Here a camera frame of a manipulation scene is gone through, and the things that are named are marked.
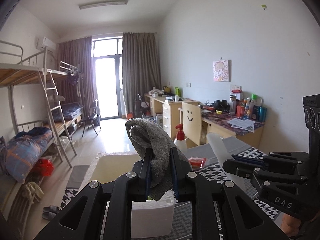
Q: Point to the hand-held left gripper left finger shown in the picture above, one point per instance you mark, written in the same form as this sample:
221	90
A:
149	172

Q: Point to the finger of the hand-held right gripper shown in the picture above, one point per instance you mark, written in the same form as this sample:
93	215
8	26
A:
282	158
240	167

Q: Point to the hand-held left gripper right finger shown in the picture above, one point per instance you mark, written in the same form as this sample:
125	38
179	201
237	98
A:
175	175

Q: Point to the white paper sheet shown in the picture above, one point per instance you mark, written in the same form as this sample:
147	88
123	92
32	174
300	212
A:
220	147

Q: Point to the grey towel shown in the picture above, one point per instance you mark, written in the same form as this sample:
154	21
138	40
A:
155	140

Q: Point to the white foam box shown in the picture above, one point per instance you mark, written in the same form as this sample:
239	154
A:
115	165

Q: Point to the person's right hand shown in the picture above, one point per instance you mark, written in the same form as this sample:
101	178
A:
291	227

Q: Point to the houndstooth tablecloth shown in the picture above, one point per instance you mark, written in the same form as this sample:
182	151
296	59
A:
240	145

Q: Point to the red snack packet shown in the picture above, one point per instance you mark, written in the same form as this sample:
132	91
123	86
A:
197	161

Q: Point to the white pump bottle red cap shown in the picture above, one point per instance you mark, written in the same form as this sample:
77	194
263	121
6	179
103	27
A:
180	142

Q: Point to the wooden desk with patterned cover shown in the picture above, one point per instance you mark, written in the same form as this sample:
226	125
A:
225	130

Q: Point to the printed papers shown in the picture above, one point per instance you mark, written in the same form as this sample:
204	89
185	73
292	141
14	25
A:
240	123

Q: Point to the wooden chair with smiley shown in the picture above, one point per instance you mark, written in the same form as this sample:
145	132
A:
191	122

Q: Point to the orange bag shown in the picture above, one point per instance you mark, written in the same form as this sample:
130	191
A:
129	116

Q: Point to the group of toiletry bottles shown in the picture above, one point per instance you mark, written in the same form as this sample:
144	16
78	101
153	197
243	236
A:
250	107

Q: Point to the wooden desk with drawers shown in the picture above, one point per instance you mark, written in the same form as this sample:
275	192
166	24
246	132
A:
167	115

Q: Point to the black headphones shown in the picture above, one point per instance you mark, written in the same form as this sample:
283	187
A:
221	104

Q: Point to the black trolley bag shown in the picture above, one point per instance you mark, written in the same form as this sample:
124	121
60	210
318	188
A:
140	106

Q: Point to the grey floor mat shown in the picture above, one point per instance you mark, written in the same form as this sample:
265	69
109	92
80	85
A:
78	176

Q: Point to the black folding chair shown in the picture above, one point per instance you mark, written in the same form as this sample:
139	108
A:
90	120

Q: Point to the green bag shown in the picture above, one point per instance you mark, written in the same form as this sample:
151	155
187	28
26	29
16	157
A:
176	91

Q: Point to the glass balcony door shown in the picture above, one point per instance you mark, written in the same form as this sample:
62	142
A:
107	85

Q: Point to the small metal bunk bed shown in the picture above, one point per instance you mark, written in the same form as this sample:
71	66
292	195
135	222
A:
70	115

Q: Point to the dark blue bedding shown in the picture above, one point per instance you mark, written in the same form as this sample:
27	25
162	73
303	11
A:
71	111

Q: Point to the grey slipper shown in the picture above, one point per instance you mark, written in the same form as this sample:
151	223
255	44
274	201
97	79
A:
52	208
50	215

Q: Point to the brown curtain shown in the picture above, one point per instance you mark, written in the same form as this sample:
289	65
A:
141	67
75	60

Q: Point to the red plastic bag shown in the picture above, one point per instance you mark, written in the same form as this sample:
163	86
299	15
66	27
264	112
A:
43	167

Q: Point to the metal bunk ladder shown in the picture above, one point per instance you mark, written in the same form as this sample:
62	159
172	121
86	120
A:
56	115

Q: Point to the pale bundled rag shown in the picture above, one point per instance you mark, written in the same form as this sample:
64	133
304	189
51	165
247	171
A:
32	192

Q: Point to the dark hanging clothes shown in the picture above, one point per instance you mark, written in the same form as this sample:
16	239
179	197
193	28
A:
73	78

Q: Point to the blue patterned quilt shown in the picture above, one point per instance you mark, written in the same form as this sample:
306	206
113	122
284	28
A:
25	150

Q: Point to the large metal bunk bed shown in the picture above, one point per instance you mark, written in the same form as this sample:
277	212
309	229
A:
25	72

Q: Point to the white air conditioner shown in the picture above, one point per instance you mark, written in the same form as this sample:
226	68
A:
46	43

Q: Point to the ceiling tube light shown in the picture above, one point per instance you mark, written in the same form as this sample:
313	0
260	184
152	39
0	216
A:
103	4

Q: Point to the white wall socket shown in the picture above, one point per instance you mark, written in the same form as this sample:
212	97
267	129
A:
236	88

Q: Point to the pink wall picture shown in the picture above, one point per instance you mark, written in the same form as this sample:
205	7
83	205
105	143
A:
221	71

